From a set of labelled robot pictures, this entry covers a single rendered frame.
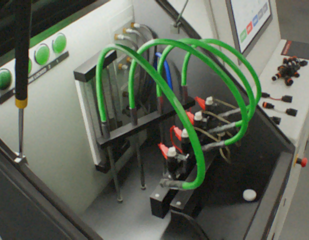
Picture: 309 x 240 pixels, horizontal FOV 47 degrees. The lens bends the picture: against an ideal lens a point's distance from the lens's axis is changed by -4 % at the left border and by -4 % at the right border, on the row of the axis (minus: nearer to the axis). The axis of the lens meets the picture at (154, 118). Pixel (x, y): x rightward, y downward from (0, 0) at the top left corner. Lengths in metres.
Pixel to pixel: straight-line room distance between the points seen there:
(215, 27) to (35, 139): 0.61
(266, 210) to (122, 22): 0.67
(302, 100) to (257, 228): 0.57
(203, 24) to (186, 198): 0.50
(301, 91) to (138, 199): 0.72
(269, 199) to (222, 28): 0.53
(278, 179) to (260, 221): 0.17
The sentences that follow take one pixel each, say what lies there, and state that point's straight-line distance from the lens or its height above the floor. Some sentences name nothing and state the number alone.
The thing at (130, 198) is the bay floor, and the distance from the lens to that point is 1.21.
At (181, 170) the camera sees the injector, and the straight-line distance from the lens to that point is 0.94.
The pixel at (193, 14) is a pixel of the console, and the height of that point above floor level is 1.33.
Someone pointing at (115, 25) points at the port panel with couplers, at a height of 1.33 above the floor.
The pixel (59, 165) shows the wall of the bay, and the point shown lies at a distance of 1.02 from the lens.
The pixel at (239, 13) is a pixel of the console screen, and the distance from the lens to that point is 1.31.
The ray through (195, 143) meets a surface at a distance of 0.64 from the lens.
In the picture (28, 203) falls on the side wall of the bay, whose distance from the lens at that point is 0.70.
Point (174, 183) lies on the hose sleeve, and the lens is 0.78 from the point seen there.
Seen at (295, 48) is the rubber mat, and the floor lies 0.98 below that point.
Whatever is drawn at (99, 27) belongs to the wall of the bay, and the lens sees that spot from 1.03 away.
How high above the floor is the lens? 1.74
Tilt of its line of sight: 37 degrees down
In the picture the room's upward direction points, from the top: 5 degrees counter-clockwise
